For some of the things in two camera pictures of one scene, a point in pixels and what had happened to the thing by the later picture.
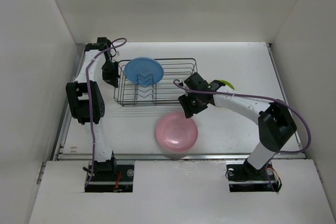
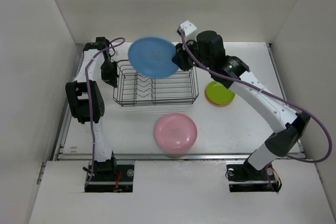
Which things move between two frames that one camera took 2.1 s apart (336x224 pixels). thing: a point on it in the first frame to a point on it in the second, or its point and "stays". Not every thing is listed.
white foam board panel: x=179 y=192 stays
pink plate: x=176 y=132 stays
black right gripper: x=184 y=100 to x=179 y=58
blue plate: x=144 y=71 to x=153 y=56
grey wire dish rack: x=150 y=82 stays
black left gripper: x=112 y=79 stays
